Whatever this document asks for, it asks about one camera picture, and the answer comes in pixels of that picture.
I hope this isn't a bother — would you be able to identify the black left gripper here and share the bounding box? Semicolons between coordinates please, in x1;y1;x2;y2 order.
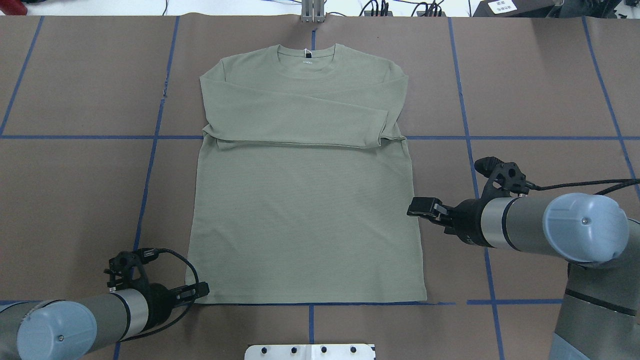
103;248;210;328

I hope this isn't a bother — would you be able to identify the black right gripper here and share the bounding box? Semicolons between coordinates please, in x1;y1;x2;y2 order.
407;156;533;246

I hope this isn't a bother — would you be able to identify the sage green long-sleeve shirt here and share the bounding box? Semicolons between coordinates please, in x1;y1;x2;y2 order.
188;44;428;305

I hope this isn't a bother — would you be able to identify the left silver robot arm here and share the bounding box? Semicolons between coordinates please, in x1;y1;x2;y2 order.
0;248;210;360

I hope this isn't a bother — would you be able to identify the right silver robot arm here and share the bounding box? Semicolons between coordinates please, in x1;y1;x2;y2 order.
407;157;640;360

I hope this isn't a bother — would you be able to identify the dark box with label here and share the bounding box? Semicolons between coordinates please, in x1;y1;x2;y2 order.
471;0;566;18

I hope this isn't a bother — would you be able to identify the red object at corner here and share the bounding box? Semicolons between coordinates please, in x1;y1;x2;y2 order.
0;0;28;16

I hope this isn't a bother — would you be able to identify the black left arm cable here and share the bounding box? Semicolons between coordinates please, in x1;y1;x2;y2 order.
120;247;201;343

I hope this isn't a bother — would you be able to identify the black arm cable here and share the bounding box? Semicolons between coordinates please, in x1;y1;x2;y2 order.
525;178;640;197
120;247;201;343

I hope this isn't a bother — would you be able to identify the white metal bracket plate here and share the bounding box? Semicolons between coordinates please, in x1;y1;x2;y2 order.
244;343;377;360

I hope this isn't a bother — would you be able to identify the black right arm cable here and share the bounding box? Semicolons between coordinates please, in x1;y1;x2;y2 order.
525;178;640;197

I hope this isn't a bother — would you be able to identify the black cable bundle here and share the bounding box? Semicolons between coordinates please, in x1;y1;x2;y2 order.
360;0;446;17

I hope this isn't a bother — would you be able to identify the aluminium extrusion post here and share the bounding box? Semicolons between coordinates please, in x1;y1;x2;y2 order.
300;0;326;23

